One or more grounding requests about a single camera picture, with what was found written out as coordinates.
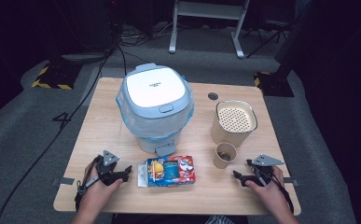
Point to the person's striped clothing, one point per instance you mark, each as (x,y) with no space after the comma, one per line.
(220,220)

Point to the black yellow striped stand base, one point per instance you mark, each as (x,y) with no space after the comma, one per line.
(274,85)
(55,77)

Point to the person's left hand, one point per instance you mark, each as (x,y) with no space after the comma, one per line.
(99,196)

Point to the grey tape strip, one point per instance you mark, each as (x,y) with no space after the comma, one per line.
(291,182)
(63,181)

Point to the dark round table grommet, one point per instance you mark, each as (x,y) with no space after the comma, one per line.
(213,96)

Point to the black tripod stand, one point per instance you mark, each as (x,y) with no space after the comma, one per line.
(270,35)

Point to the dark tea leaves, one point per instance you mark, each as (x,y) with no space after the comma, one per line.
(224,155)

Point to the colourful snack carton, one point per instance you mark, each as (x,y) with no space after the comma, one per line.
(170,171)

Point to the brown paper cup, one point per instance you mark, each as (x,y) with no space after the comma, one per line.
(220,162)

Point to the translucent blue trash bag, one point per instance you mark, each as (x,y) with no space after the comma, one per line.
(156,128)

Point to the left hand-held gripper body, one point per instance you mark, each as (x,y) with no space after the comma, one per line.
(108,172)

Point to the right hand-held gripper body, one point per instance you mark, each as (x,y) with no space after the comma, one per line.
(263,168)

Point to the beige bin with perforated strainer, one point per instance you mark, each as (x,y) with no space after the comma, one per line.
(234,119)

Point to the white metal desk frame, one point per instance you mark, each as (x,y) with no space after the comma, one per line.
(209,9)

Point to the person's right hand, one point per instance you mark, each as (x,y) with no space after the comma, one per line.
(270,194)

